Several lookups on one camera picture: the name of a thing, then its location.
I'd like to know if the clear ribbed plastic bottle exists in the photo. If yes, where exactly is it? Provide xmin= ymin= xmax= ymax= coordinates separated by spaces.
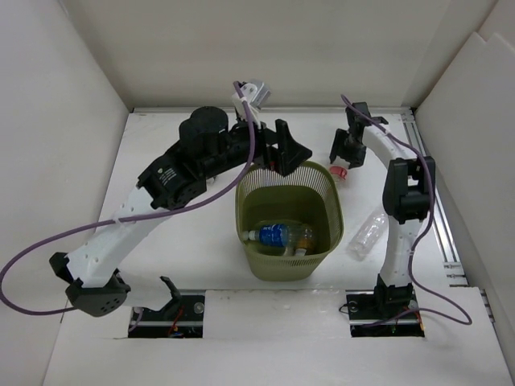
xmin=348 ymin=209 xmax=389 ymax=261

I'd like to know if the blue label clear bottle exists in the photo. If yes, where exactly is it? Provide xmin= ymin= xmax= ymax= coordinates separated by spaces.
xmin=242 ymin=223 xmax=316 ymax=248

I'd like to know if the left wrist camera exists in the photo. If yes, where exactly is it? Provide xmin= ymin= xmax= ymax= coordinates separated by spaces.
xmin=232 ymin=80 xmax=271 ymax=121

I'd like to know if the green plastic mesh bin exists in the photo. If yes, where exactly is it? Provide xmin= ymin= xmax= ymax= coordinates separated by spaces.
xmin=235 ymin=161 xmax=344 ymax=281

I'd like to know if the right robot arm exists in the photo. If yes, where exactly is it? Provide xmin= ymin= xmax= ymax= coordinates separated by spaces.
xmin=330 ymin=99 xmax=435 ymax=322

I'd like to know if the red label clear bottle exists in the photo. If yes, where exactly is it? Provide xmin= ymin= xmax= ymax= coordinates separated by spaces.
xmin=328 ymin=164 xmax=348 ymax=186

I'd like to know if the purple cable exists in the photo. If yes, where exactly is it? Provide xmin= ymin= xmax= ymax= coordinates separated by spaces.
xmin=0 ymin=80 xmax=257 ymax=337
xmin=340 ymin=94 xmax=474 ymax=329

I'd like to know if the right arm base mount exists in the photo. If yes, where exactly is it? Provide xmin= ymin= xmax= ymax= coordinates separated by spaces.
xmin=339 ymin=281 xmax=425 ymax=338

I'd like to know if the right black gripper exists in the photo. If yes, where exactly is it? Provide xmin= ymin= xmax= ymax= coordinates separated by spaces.
xmin=331 ymin=127 xmax=369 ymax=168

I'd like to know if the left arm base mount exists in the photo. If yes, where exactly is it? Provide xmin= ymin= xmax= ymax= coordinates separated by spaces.
xmin=128 ymin=276 xmax=206 ymax=339

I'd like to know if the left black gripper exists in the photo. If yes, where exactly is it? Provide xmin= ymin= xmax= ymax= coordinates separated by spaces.
xmin=200 ymin=106 xmax=311 ymax=180

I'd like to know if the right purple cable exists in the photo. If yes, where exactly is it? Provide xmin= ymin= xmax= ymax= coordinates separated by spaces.
xmin=340 ymin=94 xmax=474 ymax=329

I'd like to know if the orange label yellow cap bottle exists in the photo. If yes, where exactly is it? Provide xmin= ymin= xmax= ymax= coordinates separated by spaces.
xmin=290 ymin=236 xmax=317 ymax=257

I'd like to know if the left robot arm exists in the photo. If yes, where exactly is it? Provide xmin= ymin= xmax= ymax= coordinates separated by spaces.
xmin=49 ymin=106 xmax=312 ymax=317

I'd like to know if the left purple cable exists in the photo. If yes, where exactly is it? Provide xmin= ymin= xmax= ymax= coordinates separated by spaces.
xmin=0 ymin=80 xmax=257 ymax=337

